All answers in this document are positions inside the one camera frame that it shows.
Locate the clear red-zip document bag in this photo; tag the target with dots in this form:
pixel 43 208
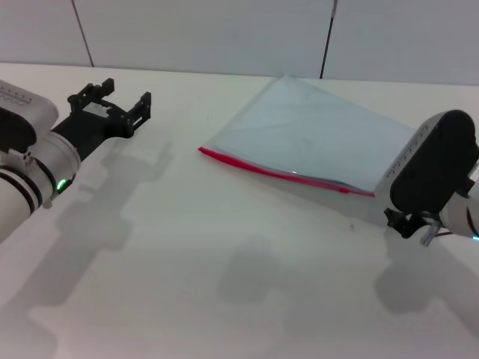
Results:
pixel 299 131

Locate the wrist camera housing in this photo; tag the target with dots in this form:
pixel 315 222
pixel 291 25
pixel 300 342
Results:
pixel 22 101
pixel 430 168

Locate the left wrist camera housing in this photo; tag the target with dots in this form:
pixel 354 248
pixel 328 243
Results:
pixel 22 101

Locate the right wrist camera housing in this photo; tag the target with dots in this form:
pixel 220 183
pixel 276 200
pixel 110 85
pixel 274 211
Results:
pixel 430 168

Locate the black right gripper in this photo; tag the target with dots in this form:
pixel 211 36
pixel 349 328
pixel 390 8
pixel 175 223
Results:
pixel 424 218

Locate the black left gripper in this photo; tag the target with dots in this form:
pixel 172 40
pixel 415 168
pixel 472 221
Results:
pixel 93 123

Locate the red zipper slider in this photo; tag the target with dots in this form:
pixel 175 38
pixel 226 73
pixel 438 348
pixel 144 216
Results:
pixel 343 190

